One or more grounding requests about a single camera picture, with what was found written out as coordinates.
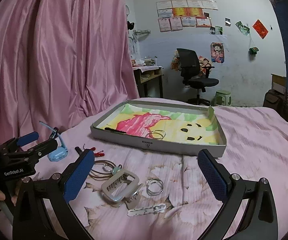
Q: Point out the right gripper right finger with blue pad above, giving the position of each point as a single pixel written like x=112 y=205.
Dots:
x=259 y=220

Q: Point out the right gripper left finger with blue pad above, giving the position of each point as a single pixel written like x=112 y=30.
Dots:
x=31 y=219

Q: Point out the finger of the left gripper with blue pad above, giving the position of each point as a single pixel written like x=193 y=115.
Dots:
x=44 y=148
x=27 y=139

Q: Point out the black hair clip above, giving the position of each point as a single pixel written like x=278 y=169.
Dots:
x=78 y=150

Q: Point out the grey square hair claw clip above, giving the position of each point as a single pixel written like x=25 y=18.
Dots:
x=122 y=188

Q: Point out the silver bangle set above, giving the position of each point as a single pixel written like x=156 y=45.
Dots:
x=154 y=187

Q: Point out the pink floral bed sheet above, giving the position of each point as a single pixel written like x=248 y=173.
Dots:
x=257 y=147

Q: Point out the colourful bear drawing paper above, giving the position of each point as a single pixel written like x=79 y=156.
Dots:
x=198 y=128

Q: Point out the grey shallow box tray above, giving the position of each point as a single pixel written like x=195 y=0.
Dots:
x=118 y=137

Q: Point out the thin bangles in tray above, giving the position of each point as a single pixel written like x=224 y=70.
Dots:
x=157 y=134

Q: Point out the green plastic stool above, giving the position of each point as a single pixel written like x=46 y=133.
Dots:
x=222 y=98

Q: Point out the pink satin curtain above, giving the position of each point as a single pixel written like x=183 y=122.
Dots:
x=61 y=61

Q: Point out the wooden desk with clutter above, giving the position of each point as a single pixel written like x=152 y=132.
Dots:
x=146 y=70

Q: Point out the black office chair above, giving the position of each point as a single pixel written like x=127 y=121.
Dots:
x=195 y=75

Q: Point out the cardboard box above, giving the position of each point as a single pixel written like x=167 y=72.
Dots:
x=278 y=83

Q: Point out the anime character poster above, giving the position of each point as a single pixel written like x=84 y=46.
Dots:
x=217 y=52

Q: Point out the green hanging wall pouch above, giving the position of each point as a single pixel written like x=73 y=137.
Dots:
x=253 y=50

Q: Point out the red square wall paper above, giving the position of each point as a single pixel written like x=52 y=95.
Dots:
x=260 y=29

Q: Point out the wall certificates group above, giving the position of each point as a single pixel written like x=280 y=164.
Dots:
x=175 y=15

